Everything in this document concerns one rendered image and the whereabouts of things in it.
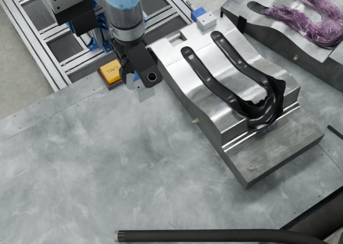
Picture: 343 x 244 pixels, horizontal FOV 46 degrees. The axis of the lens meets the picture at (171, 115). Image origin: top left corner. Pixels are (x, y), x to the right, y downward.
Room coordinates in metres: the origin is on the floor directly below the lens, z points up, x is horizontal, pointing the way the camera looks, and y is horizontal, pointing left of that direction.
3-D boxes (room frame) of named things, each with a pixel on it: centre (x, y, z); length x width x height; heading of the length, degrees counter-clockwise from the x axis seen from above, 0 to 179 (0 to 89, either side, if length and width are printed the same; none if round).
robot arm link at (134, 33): (0.61, 0.08, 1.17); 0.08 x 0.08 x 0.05
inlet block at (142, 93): (0.63, 0.09, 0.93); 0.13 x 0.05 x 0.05; 28
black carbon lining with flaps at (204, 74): (0.62, -0.18, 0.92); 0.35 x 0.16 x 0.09; 28
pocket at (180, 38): (0.78, -0.03, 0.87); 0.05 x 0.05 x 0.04; 28
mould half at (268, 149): (0.61, -0.18, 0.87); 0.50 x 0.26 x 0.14; 28
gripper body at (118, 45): (0.62, 0.09, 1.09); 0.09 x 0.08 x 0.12; 28
